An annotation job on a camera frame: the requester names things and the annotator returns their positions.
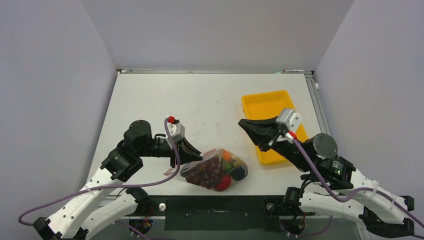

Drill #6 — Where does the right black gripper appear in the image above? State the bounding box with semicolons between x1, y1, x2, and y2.
237;115;312;171

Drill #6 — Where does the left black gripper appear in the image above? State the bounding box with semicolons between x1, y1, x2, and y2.
137;136;203;168

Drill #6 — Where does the yellow plastic tray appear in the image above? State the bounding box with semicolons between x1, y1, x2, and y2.
241;90;295;166

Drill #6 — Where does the red grape bunch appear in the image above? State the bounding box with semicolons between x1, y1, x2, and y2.
184;156;224;189

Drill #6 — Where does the clear zip top bag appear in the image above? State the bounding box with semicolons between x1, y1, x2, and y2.
174;148;249;192

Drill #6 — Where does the small orange pumpkin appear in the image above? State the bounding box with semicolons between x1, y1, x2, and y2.
222;149;233;163

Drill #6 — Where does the red tomato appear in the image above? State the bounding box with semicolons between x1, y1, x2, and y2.
214;175;232;192

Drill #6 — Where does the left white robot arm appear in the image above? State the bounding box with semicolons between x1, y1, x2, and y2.
32;116;203;240

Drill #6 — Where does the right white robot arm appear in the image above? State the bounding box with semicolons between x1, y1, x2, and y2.
238;117;418;239

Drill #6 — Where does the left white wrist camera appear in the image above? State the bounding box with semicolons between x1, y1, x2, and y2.
164;115;185;150

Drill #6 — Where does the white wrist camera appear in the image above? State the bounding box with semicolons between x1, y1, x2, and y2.
164;115;185;150
275;108;303;133

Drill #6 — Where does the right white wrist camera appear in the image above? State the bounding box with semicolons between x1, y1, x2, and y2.
275;108;303;133

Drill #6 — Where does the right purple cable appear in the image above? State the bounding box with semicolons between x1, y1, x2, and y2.
288;130;424;229

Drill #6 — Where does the purple cable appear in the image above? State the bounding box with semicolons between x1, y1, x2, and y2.
288;130;424;229
18;117;182;227

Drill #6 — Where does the aluminium frame rail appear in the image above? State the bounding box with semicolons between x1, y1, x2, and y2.
69;68;369;240

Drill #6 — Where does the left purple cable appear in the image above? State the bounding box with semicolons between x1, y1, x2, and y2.
18;117;182;227

